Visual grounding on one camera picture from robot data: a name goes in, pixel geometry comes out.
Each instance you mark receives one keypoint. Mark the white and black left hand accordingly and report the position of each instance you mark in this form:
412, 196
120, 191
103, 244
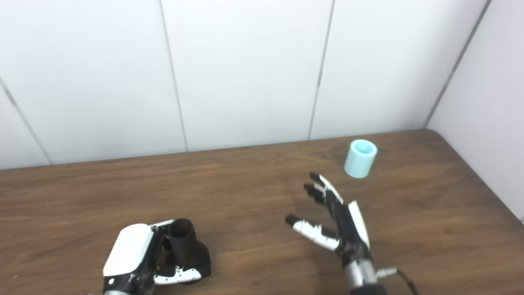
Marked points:
129, 250

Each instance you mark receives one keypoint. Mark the white and black right hand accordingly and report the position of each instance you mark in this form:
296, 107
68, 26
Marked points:
352, 237

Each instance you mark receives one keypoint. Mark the black funnel-shaped nozzle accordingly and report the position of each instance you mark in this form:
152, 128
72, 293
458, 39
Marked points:
186, 246

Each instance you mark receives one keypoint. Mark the light blue cylinder cup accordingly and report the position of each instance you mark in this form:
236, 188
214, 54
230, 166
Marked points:
359, 162

